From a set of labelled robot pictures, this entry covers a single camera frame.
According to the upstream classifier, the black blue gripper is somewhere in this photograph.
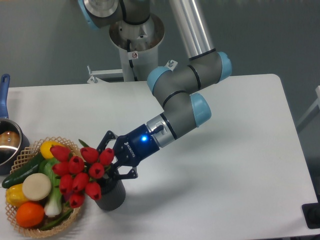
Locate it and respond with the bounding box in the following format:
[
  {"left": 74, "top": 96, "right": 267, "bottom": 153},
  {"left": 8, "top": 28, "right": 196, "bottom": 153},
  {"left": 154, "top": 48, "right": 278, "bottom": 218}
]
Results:
[{"left": 96, "top": 124, "right": 160, "bottom": 181}]

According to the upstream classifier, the red tulip bouquet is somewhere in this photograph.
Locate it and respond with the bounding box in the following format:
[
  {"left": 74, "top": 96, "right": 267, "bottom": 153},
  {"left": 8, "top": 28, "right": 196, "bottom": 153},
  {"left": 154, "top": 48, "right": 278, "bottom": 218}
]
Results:
[{"left": 49, "top": 145, "right": 115, "bottom": 209}]

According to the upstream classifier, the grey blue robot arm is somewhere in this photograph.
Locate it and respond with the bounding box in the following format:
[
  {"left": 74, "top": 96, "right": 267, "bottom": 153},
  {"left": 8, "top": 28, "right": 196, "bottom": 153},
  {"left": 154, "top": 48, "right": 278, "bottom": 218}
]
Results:
[{"left": 78, "top": 0, "right": 232, "bottom": 180}]

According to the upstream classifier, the dark grey ribbed vase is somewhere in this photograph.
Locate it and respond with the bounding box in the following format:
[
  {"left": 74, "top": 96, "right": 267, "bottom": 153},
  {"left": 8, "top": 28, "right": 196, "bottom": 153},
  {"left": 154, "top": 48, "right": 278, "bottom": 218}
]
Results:
[{"left": 95, "top": 174, "right": 126, "bottom": 211}]

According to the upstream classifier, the purple sweet potato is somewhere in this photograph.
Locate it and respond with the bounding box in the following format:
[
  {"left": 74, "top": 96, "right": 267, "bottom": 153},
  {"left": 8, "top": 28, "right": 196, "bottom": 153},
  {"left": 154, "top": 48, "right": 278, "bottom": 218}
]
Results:
[{"left": 63, "top": 193, "right": 72, "bottom": 203}]

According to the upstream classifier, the yellow squash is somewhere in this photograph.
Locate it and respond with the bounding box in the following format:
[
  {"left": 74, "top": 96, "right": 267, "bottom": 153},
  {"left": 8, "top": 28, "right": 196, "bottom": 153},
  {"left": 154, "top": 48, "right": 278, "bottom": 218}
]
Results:
[{"left": 40, "top": 140, "right": 66, "bottom": 160}]

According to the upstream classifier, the green bok choy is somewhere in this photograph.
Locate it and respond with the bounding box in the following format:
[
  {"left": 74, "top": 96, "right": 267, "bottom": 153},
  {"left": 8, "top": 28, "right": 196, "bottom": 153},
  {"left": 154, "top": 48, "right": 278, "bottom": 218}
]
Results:
[{"left": 38, "top": 158, "right": 62, "bottom": 218}]

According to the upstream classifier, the green bean pod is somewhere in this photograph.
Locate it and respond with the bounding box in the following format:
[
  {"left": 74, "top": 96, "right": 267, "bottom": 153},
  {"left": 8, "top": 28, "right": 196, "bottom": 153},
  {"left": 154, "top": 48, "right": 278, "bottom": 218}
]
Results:
[{"left": 39, "top": 208, "right": 74, "bottom": 231}]

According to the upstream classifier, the dark green cucumber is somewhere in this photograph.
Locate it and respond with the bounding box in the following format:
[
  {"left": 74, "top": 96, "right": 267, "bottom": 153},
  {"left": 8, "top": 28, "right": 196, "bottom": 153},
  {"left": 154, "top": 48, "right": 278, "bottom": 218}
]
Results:
[{"left": 2, "top": 152, "right": 45, "bottom": 189}]

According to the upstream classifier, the beige round disc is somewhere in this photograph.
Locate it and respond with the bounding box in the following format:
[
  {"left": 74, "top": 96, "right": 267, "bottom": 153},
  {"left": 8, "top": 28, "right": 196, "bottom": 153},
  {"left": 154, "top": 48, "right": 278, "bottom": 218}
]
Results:
[{"left": 22, "top": 173, "right": 52, "bottom": 201}]

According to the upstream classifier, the woven wicker basket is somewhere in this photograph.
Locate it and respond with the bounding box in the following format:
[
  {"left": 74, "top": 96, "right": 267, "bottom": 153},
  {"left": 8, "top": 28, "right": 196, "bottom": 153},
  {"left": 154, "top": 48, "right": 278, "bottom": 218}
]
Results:
[{"left": 4, "top": 136, "right": 83, "bottom": 239}]

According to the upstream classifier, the orange fruit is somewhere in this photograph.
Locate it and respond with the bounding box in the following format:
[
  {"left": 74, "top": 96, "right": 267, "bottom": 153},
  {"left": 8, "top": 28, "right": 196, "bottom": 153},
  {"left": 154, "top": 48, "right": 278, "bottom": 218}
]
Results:
[{"left": 15, "top": 201, "right": 45, "bottom": 228}]

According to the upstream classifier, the yellow bell pepper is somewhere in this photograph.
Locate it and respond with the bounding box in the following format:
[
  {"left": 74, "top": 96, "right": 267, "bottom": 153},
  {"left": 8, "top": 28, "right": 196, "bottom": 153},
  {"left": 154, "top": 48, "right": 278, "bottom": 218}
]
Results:
[{"left": 5, "top": 183, "right": 30, "bottom": 207}]

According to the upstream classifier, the black device at table edge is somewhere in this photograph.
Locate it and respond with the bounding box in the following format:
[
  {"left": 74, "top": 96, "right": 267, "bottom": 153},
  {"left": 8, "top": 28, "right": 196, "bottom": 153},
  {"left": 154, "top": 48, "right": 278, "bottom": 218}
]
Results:
[{"left": 301, "top": 202, "right": 320, "bottom": 229}]

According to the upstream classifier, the blue handled saucepan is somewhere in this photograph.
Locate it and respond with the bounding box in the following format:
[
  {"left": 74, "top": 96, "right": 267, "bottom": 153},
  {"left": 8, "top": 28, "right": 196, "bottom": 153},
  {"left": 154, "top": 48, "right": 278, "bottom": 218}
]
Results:
[{"left": 0, "top": 73, "right": 30, "bottom": 176}]

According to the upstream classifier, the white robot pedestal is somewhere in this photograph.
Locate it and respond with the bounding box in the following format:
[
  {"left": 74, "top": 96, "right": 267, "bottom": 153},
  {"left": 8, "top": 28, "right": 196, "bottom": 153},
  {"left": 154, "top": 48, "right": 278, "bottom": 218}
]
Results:
[{"left": 86, "top": 13, "right": 179, "bottom": 85}]

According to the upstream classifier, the white frame at right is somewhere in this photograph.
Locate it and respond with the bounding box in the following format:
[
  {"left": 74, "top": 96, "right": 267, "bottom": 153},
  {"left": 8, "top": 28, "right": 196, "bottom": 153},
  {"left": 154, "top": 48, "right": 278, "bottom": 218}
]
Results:
[{"left": 296, "top": 85, "right": 320, "bottom": 134}]

